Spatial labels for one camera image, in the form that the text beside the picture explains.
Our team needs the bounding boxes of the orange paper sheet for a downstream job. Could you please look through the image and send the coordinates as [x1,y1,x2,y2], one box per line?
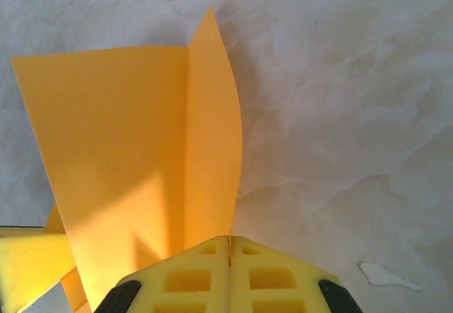
[10,6,243,313]

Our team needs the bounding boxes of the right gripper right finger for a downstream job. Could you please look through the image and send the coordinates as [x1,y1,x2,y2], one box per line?
[228,235,365,313]

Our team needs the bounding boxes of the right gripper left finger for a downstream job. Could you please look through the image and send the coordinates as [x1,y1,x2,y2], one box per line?
[92,235,230,313]

